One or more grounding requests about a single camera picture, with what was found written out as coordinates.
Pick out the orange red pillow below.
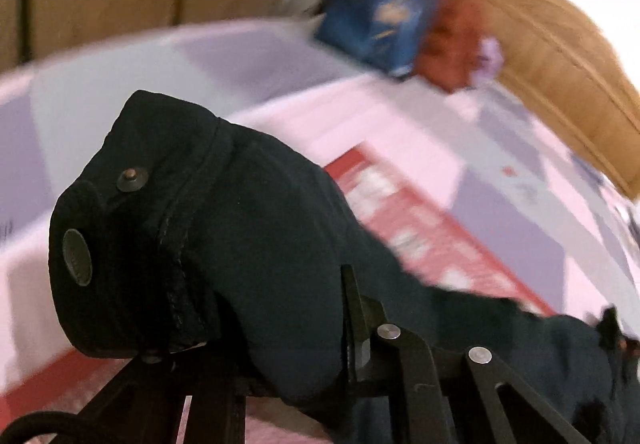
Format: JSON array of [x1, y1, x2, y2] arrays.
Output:
[[417, 0, 488, 92]]

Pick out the black pants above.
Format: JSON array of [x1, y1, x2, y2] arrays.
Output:
[[48, 90, 640, 444]]

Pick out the purple cloth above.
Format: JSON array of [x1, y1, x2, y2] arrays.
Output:
[[475, 36, 503, 80]]

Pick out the black cable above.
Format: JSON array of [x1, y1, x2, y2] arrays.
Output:
[[0, 416, 96, 444]]

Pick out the blue package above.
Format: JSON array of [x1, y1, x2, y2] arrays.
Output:
[[314, 0, 456, 80]]

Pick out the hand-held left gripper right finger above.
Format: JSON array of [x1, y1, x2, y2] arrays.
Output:
[[340, 265, 591, 444]]

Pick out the pink purple checkered bed sheet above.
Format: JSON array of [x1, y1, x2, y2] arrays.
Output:
[[0, 19, 640, 390]]

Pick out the red plaid mat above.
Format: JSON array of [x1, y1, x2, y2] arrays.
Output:
[[0, 141, 556, 444]]

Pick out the wooden headboard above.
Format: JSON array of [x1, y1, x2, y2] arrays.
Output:
[[410, 0, 640, 202]]

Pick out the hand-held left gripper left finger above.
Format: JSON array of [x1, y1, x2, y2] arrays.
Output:
[[52, 343, 247, 444]]

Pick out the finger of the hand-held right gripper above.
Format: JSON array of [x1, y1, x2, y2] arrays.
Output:
[[600, 306, 640, 360]]

